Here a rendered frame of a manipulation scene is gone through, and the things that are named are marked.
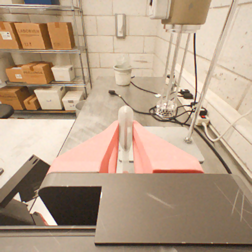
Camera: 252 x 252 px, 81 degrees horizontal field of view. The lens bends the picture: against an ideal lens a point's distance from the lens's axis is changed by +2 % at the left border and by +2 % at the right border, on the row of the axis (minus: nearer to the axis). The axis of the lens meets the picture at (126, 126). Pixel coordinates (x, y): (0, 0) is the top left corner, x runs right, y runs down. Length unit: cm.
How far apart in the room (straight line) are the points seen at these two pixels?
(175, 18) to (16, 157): 64
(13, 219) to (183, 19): 45
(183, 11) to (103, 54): 216
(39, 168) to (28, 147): 42
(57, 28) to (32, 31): 32
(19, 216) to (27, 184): 4
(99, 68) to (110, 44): 39
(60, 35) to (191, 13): 195
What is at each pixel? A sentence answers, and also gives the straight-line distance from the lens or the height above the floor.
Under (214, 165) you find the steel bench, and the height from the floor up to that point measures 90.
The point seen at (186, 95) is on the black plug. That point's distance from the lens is 91.
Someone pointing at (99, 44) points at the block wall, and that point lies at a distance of 250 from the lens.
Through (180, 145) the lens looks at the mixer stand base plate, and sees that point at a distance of 61.
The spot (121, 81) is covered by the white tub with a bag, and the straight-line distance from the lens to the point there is 113.
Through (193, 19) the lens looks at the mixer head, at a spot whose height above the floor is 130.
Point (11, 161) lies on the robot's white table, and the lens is 65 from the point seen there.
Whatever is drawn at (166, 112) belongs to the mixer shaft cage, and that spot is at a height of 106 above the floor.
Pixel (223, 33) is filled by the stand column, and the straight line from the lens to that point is 50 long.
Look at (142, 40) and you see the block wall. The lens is 248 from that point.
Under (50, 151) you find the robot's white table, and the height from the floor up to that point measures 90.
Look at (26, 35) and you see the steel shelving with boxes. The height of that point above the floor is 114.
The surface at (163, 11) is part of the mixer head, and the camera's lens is 41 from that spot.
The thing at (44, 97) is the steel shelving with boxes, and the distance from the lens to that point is 257.
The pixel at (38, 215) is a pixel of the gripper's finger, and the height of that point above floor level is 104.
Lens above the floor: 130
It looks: 36 degrees down
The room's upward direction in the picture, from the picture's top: 1 degrees clockwise
